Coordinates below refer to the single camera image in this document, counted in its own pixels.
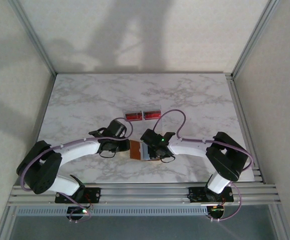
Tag brown leather card holder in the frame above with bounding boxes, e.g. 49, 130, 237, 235
129, 139, 161, 163

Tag red credit card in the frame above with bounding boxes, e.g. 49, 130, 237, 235
124, 112, 143, 121
143, 111, 162, 121

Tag clear acrylic card stand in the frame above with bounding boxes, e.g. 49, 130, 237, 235
123, 105, 164, 123

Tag round black controller board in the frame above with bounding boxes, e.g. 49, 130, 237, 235
206, 204, 226, 223
66, 206, 93, 223

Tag left gripper thin black cable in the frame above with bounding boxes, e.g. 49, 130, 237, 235
99, 149, 117, 159

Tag gripper thin black cable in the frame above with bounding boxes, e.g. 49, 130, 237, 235
159, 153, 175, 163
99, 149, 117, 159

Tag right gripper thin black cable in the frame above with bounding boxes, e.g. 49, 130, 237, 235
159, 153, 175, 163

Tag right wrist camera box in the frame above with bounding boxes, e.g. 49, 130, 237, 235
140, 128, 161, 147

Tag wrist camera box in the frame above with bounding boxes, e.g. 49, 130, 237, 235
140, 128, 161, 147
108, 119, 128, 138

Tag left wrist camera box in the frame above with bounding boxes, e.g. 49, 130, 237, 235
108, 119, 128, 138

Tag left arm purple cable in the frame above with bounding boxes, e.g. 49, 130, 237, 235
20, 117, 135, 223

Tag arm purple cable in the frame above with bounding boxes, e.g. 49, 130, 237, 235
20, 117, 135, 223
153, 109, 255, 223

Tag aluminium frame rails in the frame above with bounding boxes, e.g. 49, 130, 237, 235
6, 183, 282, 207

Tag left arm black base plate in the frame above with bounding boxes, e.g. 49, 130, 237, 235
55, 187, 102, 204

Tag grey slotted cable duct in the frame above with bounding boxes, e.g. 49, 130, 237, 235
16, 206, 208, 217

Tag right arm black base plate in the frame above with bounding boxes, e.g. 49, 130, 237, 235
188, 186, 235, 204

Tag aluminium side rail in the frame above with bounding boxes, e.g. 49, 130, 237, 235
225, 72, 265, 185

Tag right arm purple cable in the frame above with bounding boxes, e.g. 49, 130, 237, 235
153, 109, 255, 223

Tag aluminium frame leg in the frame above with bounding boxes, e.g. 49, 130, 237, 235
268, 203, 290, 240
0, 206, 18, 240

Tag aluminium frame post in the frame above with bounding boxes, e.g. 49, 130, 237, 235
231, 0, 281, 79
9, 0, 58, 76

